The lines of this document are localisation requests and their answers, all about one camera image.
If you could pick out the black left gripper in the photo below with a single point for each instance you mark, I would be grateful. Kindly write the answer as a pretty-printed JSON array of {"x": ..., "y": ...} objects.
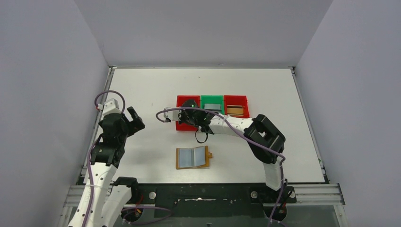
[{"x": 127, "y": 124}]

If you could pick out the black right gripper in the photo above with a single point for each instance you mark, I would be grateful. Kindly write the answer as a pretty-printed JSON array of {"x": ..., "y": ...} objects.
[{"x": 187, "y": 115}]

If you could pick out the yellow leather card holder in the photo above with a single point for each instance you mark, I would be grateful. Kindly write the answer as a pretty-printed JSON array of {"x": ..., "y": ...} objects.
[{"x": 193, "y": 158}]

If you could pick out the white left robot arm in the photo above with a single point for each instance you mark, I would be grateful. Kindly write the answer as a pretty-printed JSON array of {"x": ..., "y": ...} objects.
[{"x": 103, "y": 198}]

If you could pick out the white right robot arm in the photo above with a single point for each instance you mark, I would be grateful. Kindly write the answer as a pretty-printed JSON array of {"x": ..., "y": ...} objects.
[{"x": 265, "y": 140}]

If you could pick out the silver card in bin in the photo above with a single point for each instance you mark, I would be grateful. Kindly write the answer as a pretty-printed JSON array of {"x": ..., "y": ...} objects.
[{"x": 213, "y": 107}]

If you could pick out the gold card in bin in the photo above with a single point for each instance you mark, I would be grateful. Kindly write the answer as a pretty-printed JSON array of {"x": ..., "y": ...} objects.
[{"x": 235, "y": 110}]

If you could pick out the green plastic bin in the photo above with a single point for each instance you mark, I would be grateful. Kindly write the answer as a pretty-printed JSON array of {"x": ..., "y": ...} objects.
[{"x": 212, "y": 99}]

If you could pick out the left red plastic bin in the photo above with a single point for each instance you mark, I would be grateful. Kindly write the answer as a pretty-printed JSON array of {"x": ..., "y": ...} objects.
[{"x": 179, "y": 102}]

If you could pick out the red plastic bin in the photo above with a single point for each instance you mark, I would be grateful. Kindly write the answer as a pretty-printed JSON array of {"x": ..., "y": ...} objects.
[
  {"x": 237, "y": 100},
  {"x": 179, "y": 102}
]

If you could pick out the right red plastic bin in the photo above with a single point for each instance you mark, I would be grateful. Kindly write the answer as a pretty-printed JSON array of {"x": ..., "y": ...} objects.
[{"x": 237, "y": 100}]

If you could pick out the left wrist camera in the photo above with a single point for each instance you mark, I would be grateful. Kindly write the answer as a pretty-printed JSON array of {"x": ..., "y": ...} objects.
[{"x": 110, "y": 106}]

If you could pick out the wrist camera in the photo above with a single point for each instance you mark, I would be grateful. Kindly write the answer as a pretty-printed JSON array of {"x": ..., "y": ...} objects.
[
  {"x": 110, "y": 106},
  {"x": 171, "y": 115}
]

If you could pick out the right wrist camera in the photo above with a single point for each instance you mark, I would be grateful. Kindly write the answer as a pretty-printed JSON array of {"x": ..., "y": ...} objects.
[{"x": 171, "y": 115}]

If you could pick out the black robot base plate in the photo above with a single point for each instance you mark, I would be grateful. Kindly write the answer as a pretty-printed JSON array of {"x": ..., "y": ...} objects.
[{"x": 209, "y": 200}]

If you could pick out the aluminium table frame rail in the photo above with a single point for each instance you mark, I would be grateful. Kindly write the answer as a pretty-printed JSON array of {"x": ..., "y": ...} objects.
[{"x": 318, "y": 195}]

